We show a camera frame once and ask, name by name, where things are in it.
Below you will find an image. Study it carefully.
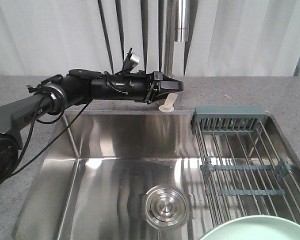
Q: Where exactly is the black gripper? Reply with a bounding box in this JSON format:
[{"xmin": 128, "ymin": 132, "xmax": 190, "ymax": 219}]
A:
[{"xmin": 91, "ymin": 71, "xmax": 184, "ymax": 104}]

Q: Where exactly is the light green round plate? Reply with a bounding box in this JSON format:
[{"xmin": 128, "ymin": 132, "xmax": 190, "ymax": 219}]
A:
[{"xmin": 201, "ymin": 215, "xmax": 300, "ymax": 240}]

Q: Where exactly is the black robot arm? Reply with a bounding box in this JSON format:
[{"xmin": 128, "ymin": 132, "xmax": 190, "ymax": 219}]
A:
[{"xmin": 0, "ymin": 68, "xmax": 184, "ymax": 184}]

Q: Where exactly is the grey-blue dish drying rack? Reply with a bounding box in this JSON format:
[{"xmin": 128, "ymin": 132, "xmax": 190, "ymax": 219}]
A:
[{"xmin": 191, "ymin": 105, "xmax": 300, "ymax": 227}]

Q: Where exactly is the chrome faucet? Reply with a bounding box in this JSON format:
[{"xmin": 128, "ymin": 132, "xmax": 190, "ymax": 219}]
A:
[{"xmin": 159, "ymin": 0, "xmax": 199, "ymax": 79}]

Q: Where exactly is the white curtain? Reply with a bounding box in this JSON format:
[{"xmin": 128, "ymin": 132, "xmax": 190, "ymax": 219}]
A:
[{"xmin": 0, "ymin": 0, "xmax": 300, "ymax": 77}]

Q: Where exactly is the stainless steel sink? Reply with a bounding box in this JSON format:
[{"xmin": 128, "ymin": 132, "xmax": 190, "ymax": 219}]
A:
[{"xmin": 12, "ymin": 111, "xmax": 219, "ymax": 240}]

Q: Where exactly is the round steel sink drain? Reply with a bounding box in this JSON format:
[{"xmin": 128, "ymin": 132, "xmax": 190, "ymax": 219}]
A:
[{"xmin": 141, "ymin": 184, "xmax": 190, "ymax": 231}]

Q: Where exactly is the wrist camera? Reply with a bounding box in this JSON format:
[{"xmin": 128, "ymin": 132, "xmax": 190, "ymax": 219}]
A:
[{"xmin": 121, "ymin": 47, "xmax": 141, "ymax": 73}]

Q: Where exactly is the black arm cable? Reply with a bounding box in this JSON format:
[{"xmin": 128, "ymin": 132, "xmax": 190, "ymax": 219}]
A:
[{"xmin": 12, "ymin": 74, "xmax": 93, "ymax": 176}]

